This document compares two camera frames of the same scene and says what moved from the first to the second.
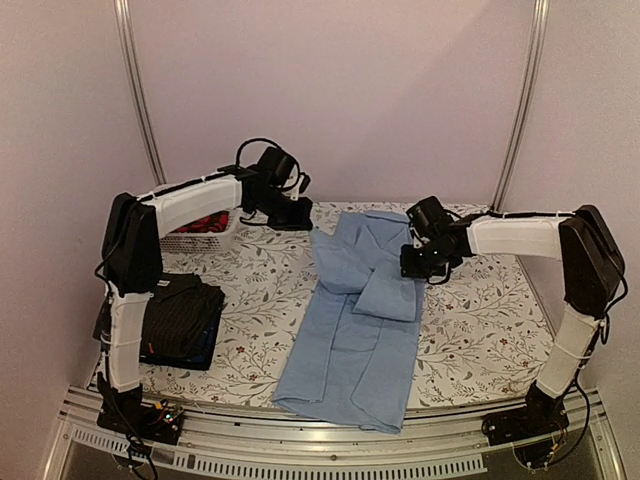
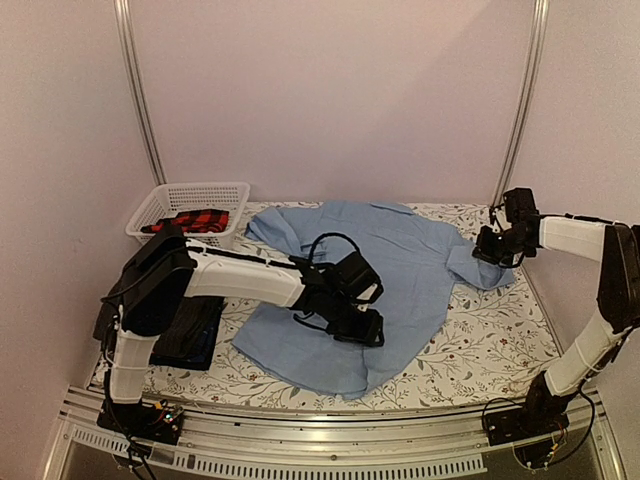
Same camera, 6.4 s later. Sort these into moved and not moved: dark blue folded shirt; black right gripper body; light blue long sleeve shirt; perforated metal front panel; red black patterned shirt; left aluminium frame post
Moved: light blue long sleeve shirt; black right gripper body
Not moved: red black patterned shirt; left aluminium frame post; perforated metal front panel; dark blue folded shirt
